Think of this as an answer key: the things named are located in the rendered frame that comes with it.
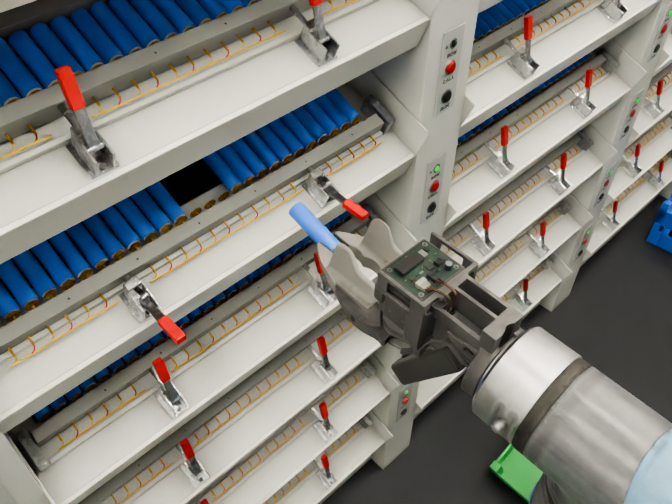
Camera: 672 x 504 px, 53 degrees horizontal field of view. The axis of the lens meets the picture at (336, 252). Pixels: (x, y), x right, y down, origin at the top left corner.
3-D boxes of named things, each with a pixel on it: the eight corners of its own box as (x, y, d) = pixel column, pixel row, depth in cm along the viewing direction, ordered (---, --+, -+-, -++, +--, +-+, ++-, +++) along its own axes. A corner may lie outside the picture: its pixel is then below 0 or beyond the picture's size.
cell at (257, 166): (235, 138, 87) (266, 174, 86) (224, 144, 86) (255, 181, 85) (237, 129, 86) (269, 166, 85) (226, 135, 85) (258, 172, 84)
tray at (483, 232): (593, 174, 161) (630, 140, 149) (423, 312, 132) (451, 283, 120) (533, 114, 165) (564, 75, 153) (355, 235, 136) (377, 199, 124)
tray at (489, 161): (618, 102, 146) (661, 57, 134) (433, 239, 117) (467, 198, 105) (552, 37, 150) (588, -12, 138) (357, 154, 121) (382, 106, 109)
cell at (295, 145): (272, 118, 90) (303, 153, 89) (262, 124, 89) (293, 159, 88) (275, 110, 89) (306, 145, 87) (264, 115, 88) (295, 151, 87)
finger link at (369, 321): (358, 264, 65) (430, 314, 61) (357, 276, 66) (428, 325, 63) (324, 292, 63) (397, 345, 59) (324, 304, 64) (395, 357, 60)
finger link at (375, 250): (359, 187, 66) (425, 242, 62) (356, 230, 71) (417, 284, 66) (334, 201, 65) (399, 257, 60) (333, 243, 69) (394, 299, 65)
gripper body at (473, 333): (429, 225, 61) (542, 303, 55) (418, 286, 67) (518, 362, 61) (369, 268, 57) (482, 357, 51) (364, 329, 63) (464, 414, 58)
